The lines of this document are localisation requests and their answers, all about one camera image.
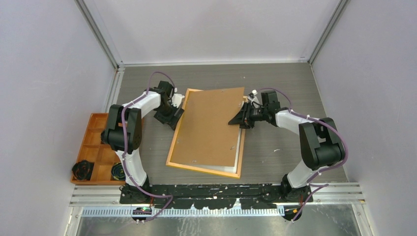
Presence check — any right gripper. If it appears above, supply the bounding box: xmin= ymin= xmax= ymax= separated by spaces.
xmin=228 ymin=102 xmax=268 ymax=129

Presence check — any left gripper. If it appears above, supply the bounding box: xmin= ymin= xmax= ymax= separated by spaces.
xmin=155 ymin=101 xmax=184 ymax=130

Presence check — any brown backing board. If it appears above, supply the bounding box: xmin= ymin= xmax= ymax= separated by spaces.
xmin=170 ymin=87 xmax=245 ymax=168

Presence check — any yellow wooden picture frame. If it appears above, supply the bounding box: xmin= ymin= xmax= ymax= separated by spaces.
xmin=165 ymin=88 xmax=250 ymax=179

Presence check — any building photo print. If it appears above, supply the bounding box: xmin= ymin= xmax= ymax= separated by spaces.
xmin=192 ymin=129 xmax=243 ymax=174

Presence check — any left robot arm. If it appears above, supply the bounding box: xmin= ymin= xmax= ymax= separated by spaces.
xmin=101 ymin=81 xmax=184 ymax=204

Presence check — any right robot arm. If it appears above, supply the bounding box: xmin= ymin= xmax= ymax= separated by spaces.
xmin=228 ymin=88 xmax=348 ymax=202

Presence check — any black yellow coil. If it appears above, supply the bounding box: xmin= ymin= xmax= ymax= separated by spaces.
xmin=111 ymin=162 xmax=126 ymax=181

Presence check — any orange compartment tray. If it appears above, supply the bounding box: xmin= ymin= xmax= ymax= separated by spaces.
xmin=70 ymin=113 xmax=125 ymax=186

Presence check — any black coil outside tray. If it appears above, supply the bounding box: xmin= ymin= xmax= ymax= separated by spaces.
xmin=71 ymin=160 xmax=94 ymax=181

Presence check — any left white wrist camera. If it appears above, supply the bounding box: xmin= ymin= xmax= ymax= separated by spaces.
xmin=171 ymin=93 xmax=185 ymax=108

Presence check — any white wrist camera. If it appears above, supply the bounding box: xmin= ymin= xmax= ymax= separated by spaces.
xmin=171 ymin=93 xmax=185 ymax=108
xmin=248 ymin=89 xmax=259 ymax=102

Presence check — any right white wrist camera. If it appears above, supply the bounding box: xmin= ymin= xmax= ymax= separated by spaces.
xmin=248 ymin=89 xmax=259 ymax=102

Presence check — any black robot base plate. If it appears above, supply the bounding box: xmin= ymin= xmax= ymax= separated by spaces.
xmin=119 ymin=183 xmax=312 ymax=210

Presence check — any aluminium front rail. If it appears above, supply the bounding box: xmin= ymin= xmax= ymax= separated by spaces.
xmin=69 ymin=184 xmax=365 ymax=218

